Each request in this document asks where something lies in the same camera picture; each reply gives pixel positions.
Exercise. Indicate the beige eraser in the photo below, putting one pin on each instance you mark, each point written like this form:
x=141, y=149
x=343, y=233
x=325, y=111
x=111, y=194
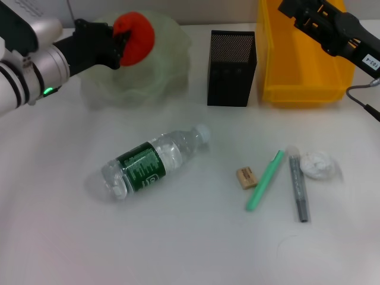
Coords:
x=246, y=178

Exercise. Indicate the clear green-label water bottle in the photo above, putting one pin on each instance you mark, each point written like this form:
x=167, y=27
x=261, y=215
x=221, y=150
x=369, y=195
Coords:
x=142, y=166

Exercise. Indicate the green pen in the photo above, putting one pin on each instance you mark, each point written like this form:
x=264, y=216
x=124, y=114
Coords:
x=264, y=181

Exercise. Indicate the white paper ball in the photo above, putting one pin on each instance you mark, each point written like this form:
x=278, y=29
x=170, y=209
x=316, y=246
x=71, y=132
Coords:
x=316, y=164

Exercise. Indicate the gray marker pen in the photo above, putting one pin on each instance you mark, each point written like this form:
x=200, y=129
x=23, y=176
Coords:
x=298, y=184

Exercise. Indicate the translucent green fruit plate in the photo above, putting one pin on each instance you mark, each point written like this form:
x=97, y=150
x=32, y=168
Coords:
x=154, y=80

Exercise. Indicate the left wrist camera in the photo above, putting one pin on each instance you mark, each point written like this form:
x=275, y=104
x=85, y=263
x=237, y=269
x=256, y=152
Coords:
x=17, y=26

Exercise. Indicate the black mesh pen holder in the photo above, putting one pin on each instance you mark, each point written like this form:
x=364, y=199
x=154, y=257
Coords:
x=231, y=68

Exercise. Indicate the yellow plastic bin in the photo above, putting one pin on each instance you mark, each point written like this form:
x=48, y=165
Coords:
x=297, y=65

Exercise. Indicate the orange fruit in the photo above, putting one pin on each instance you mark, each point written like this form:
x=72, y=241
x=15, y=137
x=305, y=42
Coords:
x=139, y=38

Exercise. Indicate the black wall seam strip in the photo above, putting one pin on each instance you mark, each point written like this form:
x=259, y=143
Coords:
x=70, y=12

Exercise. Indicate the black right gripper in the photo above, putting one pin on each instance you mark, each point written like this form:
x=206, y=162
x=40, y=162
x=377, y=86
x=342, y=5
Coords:
x=353, y=38

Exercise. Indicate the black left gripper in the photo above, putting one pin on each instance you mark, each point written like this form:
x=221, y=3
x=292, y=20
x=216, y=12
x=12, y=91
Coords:
x=86, y=50

